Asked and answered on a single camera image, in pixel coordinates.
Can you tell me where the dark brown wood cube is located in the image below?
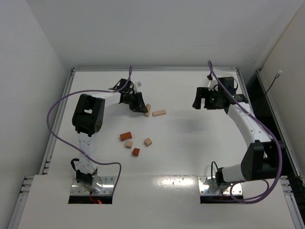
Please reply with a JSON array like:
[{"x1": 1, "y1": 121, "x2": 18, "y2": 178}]
[{"x1": 132, "y1": 148, "x2": 140, "y2": 157}]

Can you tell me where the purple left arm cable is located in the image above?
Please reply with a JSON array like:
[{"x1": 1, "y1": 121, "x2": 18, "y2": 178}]
[{"x1": 46, "y1": 65, "x2": 133, "y2": 198}]

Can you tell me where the wall cable with plug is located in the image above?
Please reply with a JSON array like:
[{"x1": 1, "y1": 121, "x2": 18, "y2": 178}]
[{"x1": 264, "y1": 70, "x2": 283, "y2": 96}]

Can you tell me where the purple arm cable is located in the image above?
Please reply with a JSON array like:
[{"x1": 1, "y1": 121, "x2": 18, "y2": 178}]
[
  {"x1": 46, "y1": 65, "x2": 133, "y2": 198},
  {"x1": 207, "y1": 59, "x2": 283, "y2": 204}
]

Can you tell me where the metal base plate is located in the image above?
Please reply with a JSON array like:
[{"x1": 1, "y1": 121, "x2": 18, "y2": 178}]
[
  {"x1": 198, "y1": 176, "x2": 233, "y2": 197},
  {"x1": 70, "y1": 177, "x2": 114, "y2": 197}
]

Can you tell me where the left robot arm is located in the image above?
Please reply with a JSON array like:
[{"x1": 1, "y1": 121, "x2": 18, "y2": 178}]
[{"x1": 71, "y1": 79, "x2": 148, "y2": 192}]

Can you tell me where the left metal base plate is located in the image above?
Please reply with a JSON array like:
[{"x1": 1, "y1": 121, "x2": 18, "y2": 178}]
[{"x1": 70, "y1": 177, "x2": 114, "y2": 197}]

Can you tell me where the dark brown arch block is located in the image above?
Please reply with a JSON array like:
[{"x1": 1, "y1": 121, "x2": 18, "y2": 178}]
[{"x1": 120, "y1": 132, "x2": 132, "y2": 141}]

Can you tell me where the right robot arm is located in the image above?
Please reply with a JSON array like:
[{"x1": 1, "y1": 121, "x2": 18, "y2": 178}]
[{"x1": 193, "y1": 72, "x2": 285, "y2": 185}]

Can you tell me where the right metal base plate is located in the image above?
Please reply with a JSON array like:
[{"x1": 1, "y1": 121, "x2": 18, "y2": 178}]
[{"x1": 198, "y1": 176, "x2": 233, "y2": 197}]

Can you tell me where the light long wood block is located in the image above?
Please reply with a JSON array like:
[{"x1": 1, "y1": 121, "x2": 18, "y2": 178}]
[
  {"x1": 144, "y1": 104, "x2": 151, "y2": 117},
  {"x1": 152, "y1": 109, "x2": 166, "y2": 117}
]

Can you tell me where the aluminium table frame rail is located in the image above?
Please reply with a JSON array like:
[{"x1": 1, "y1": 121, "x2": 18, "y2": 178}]
[{"x1": 72, "y1": 66, "x2": 239, "y2": 72}]

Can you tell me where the light wood cube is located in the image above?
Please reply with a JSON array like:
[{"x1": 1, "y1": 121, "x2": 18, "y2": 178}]
[
  {"x1": 144, "y1": 138, "x2": 152, "y2": 147},
  {"x1": 125, "y1": 140, "x2": 133, "y2": 148}
]

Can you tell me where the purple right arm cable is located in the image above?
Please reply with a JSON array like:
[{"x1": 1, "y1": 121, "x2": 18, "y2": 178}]
[{"x1": 207, "y1": 59, "x2": 283, "y2": 204}]

